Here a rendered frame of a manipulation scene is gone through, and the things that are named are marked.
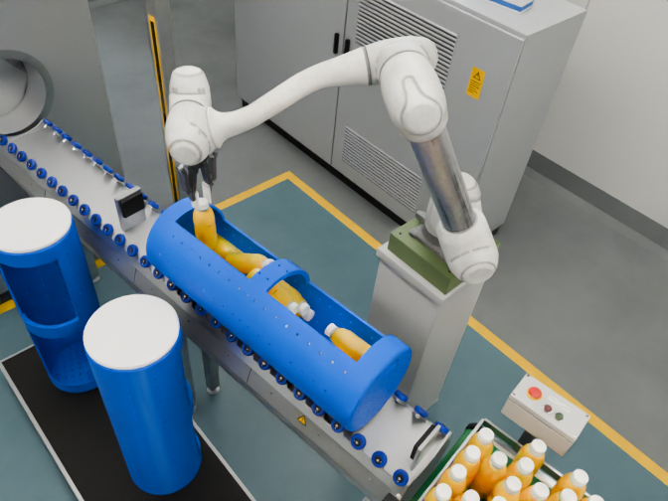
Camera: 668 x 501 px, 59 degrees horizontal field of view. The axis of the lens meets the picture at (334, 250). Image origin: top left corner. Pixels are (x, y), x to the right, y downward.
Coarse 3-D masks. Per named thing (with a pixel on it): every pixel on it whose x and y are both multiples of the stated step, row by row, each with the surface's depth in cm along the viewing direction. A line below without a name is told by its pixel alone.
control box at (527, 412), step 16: (528, 384) 168; (512, 400) 166; (528, 400) 164; (544, 400) 165; (560, 400) 165; (512, 416) 169; (528, 416) 165; (544, 416) 161; (576, 416) 162; (544, 432) 164; (560, 432) 159; (576, 432) 158; (560, 448) 163
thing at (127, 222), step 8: (128, 192) 213; (136, 192) 215; (120, 200) 211; (128, 200) 212; (136, 200) 215; (120, 208) 213; (128, 208) 214; (136, 208) 217; (144, 208) 222; (120, 216) 215; (128, 216) 216; (136, 216) 221; (144, 216) 224; (120, 224) 219; (128, 224) 220; (136, 224) 223
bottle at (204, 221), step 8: (208, 208) 181; (200, 216) 180; (208, 216) 181; (200, 224) 182; (208, 224) 182; (200, 232) 184; (208, 232) 184; (216, 232) 188; (200, 240) 187; (208, 240) 187; (216, 240) 190
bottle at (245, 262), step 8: (232, 256) 192; (240, 256) 189; (248, 256) 187; (256, 256) 186; (264, 256) 186; (232, 264) 191; (240, 264) 188; (248, 264) 186; (256, 264) 184; (248, 272) 188
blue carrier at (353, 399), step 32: (160, 224) 186; (192, 224) 200; (224, 224) 205; (160, 256) 186; (192, 256) 179; (192, 288) 180; (224, 288) 172; (256, 288) 169; (320, 288) 185; (224, 320) 176; (256, 320) 167; (288, 320) 163; (320, 320) 189; (352, 320) 181; (256, 352) 173; (288, 352) 162; (384, 352) 155; (320, 384) 157; (352, 384) 152; (384, 384) 161; (352, 416) 154
